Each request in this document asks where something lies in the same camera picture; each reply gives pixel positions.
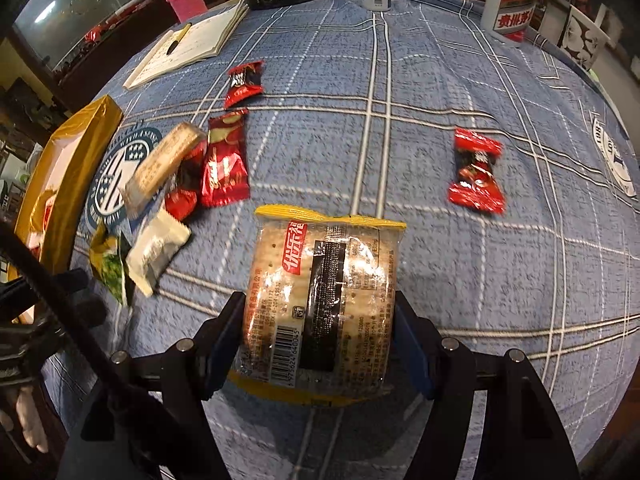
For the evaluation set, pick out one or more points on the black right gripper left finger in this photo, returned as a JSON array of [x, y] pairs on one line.
[[161, 403]]

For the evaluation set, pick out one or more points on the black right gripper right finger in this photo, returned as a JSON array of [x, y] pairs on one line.
[[447, 373]]

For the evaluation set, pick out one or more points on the green pea snack packet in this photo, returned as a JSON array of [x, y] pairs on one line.
[[107, 255]]

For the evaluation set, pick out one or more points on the white small snack packet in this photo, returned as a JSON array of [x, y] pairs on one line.
[[157, 244]]

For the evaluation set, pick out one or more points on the yellow cracker packet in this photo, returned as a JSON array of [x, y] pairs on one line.
[[319, 307]]

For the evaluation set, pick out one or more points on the clear cracker packet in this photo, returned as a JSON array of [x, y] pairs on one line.
[[158, 166]]

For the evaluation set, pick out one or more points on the red candy wrapper packet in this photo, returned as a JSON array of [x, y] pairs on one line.
[[475, 185]]

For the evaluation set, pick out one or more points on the red long snack packet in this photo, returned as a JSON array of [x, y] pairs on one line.
[[225, 174]]

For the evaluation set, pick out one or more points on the small red candy packet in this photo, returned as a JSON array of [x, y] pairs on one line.
[[245, 81]]

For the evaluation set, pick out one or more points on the dark red snack packet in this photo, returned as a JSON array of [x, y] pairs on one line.
[[185, 189]]

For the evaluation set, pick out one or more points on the person's left hand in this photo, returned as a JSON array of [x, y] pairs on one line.
[[20, 402]]

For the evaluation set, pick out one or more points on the gold cardboard box tray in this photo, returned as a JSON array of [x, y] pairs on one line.
[[56, 191]]

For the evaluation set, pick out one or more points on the blue plaid tablecloth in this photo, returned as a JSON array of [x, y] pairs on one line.
[[358, 115]]

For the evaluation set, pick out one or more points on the dark wooden cabinet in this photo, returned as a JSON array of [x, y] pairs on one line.
[[99, 61]]

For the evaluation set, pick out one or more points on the black yellow pen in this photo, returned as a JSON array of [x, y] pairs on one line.
[[178, 38]]

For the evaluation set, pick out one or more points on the white open notebook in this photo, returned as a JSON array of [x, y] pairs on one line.
[[205, 39]]

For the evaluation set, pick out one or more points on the white patterned paper cup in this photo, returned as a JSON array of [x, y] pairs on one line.
[[582, 39]]

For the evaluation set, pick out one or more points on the white red liquor bottle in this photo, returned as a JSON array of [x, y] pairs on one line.
[[507, 19]]

